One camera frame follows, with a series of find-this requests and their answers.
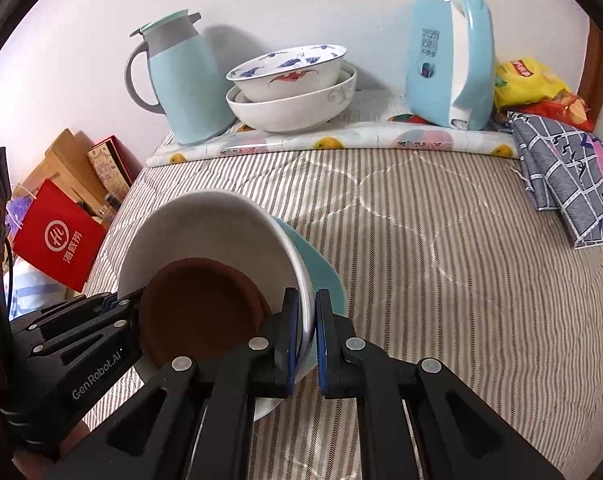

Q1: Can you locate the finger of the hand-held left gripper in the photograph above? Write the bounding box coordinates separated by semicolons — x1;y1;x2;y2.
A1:
10;291;120;341
29;299;145;366

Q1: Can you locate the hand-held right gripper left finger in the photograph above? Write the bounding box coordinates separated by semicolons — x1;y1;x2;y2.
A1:
44;287;302;480

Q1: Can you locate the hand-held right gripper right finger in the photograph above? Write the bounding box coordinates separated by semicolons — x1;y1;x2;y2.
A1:
315;289;557;480

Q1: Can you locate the light blue plate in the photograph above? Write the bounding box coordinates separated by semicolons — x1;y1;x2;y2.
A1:
274;217;347;378

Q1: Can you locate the brown saucer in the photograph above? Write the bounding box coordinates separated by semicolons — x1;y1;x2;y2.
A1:
139;257;273;370

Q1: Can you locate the person's left hand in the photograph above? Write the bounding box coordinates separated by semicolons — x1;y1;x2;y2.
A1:
12;417;90;480

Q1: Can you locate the blue white checked cloth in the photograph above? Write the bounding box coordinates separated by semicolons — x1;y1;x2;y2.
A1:
4;260;85;320

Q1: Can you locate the red paper bag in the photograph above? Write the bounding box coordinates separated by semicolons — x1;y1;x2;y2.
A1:
12;180;107;293

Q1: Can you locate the striped grey quilt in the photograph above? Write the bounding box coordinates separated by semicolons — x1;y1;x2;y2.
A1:
82;90;603;480

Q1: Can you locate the cardboard box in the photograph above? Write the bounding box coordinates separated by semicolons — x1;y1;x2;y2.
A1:
12;129;110;221

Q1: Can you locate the patterned brown box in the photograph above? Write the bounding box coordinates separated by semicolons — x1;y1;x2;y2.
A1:
86;135;135;201

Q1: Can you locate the fruit print table mat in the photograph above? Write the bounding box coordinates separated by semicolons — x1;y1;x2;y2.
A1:
146;112;519;168

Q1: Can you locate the white bowl grey scroll print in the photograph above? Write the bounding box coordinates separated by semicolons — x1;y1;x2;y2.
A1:
226;62;357;133

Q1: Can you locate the light blue thermos jug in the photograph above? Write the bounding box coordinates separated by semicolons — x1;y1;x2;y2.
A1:
126;10;237;146

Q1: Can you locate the white bowl red blue print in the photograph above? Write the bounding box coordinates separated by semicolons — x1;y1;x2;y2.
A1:
226;45;347;103

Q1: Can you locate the grey checked cloth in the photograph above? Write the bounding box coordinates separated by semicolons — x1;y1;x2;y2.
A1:
509;112;603;250

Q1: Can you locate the light blue electric kettle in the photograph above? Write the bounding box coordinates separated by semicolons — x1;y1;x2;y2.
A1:
405;0;496;130

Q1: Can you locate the yellow chip bag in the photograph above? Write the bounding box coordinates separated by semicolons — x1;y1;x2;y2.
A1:
494;59;572;111

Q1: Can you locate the red chip bag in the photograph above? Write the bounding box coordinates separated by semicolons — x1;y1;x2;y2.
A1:
519;92;595;133

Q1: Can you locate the wooden frame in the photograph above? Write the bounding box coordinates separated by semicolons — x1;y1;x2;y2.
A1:
576;15;603;126

